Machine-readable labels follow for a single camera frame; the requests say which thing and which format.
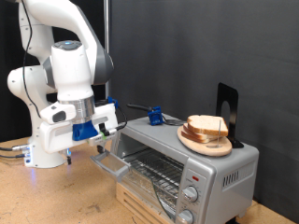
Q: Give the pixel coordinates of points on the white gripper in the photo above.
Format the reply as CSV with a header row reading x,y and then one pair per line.
x,y
56,141

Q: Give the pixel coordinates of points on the metal spatula with blue block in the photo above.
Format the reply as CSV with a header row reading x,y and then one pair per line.
x,y
155,116

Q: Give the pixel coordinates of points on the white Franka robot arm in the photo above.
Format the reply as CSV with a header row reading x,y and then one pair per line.
x,y
71,71

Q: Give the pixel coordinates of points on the silver oven knob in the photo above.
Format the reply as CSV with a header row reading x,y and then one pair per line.
x,y
190,193
186,216

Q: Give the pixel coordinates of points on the silver toaster oven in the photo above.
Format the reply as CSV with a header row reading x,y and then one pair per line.
x,y
218,161

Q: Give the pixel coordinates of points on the black curtain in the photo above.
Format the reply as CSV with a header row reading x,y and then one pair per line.
x,y
9,124

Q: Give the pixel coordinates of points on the round wooden board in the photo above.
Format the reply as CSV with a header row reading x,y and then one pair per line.
x,y
205,149

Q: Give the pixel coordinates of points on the thin metal pin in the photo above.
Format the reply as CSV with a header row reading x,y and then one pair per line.
x,y
219,133

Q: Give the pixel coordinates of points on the vertical metal pole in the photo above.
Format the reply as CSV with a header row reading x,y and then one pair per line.
x,y
106,18

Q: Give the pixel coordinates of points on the black metal bookend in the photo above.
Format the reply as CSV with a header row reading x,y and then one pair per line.
x,y
227,91

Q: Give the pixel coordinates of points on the white wrist camera blue mount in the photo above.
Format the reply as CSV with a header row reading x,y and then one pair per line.
x,y
81,132

